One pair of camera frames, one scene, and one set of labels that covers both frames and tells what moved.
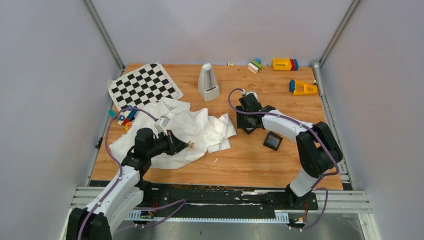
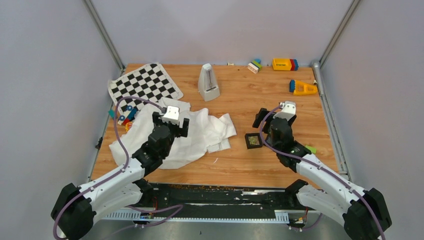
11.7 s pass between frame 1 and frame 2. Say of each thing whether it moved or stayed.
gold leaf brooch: moved
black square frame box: moved
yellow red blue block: stayed
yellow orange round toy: stayed
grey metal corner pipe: stayed
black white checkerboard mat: stayed
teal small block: stayed
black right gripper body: moved
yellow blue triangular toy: stayed
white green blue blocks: stayed
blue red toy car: stayed
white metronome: stayed
